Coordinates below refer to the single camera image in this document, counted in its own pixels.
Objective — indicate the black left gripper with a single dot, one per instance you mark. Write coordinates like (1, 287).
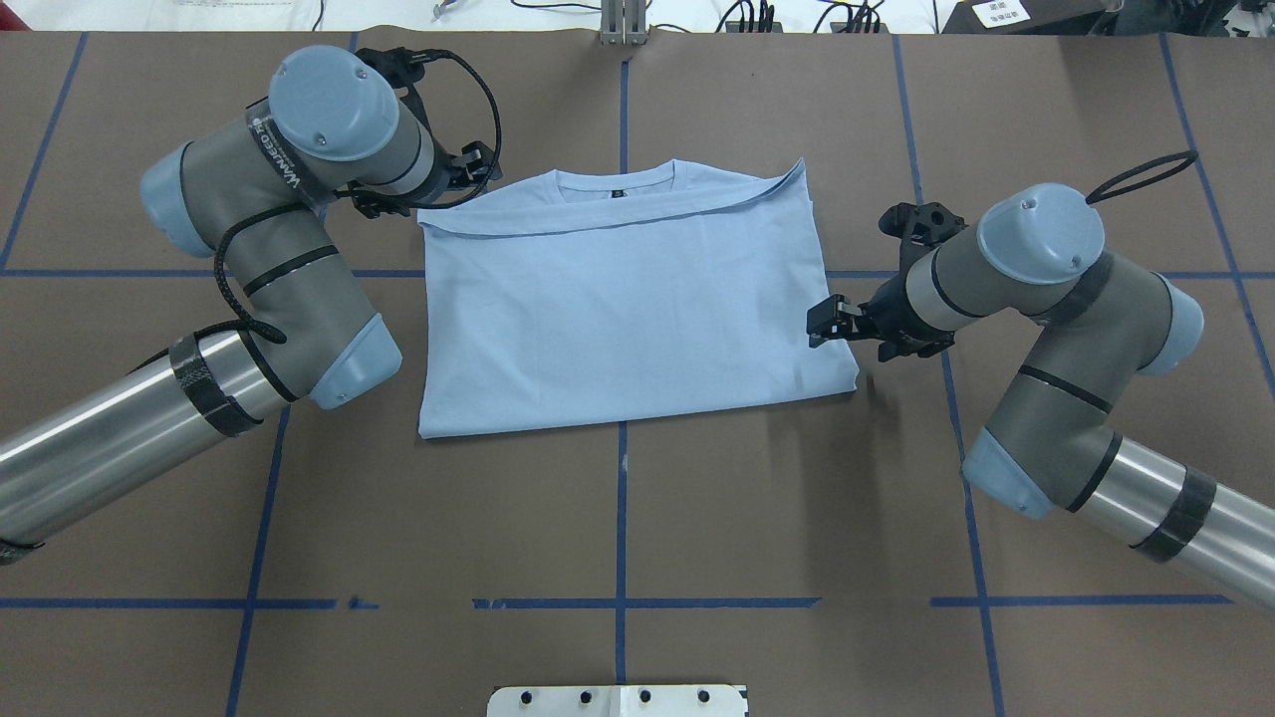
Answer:
(441, 186)

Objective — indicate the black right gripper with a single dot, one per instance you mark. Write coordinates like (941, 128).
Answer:
(897, 310)

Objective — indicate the light blue t-shirt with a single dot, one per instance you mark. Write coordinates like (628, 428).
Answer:
(565, 300)

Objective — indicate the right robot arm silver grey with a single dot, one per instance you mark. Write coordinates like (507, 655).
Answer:
(1103, 320)

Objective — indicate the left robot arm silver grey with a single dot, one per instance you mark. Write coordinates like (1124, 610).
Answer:
(390, 131)

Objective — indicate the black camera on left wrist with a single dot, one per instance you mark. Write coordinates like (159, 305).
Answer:
(402, 69)

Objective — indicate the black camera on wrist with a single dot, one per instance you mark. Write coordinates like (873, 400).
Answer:
(402, 69)
(919, 229)

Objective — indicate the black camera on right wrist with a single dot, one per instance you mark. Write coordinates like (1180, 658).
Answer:
(919, 229)

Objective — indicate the aluminium frame post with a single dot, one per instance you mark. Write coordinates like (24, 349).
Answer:
(623, 23)

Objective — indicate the white robot mounting base plate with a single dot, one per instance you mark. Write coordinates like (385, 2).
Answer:
(620, 700)

